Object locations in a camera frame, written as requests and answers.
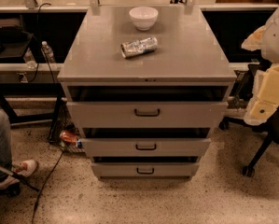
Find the grey drawer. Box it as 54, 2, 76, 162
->
67, 102, 227, 128
91, 163, 199, 178
81, 138, 211, 157

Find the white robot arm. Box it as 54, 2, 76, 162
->
241, 7, 279, 125

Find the grey drawer cabinet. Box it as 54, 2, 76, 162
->
57, 5, 238, 181

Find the grey top drawer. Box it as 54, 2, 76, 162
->
67, 102, 227, 128

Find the grey bottom drawer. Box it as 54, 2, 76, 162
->
91, 163, 199, 178

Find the crushed silver can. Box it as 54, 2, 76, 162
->
120, 36, 158, 59

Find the orange snack bag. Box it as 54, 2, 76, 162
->
60, 131, 82, 148

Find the white bowl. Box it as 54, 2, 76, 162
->
129, 7, 159, 31

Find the clear water bottle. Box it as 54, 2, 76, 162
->
42, 41, 56, 63

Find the white red sneaker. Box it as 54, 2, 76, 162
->
0, 160, 38, 190

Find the black stick tool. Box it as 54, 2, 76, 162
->
0, 166, 39, 192

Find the black office chair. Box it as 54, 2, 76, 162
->
219, 107, 279, 177

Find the person leg in jeans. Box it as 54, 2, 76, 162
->
0, 111, 12, 170

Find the black table stand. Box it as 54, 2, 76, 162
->
0, 82, 64, 144

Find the black floor cable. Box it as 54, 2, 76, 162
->
30, 150, 65, 224

